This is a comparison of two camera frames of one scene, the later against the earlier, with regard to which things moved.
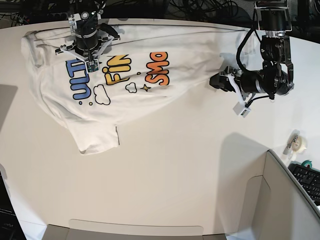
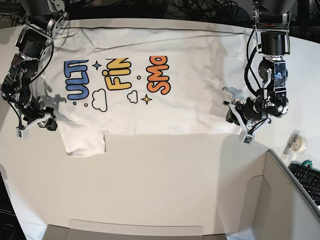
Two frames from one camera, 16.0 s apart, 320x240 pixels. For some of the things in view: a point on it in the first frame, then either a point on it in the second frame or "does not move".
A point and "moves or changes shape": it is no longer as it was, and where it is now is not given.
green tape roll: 307,162 does not move
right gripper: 247,83 → 250,112
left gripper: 89,44 → 34,111
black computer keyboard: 309,178 does not move
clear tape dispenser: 296,145 does not move
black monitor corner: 10,227 does not move
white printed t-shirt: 148,69 moves or changes shape
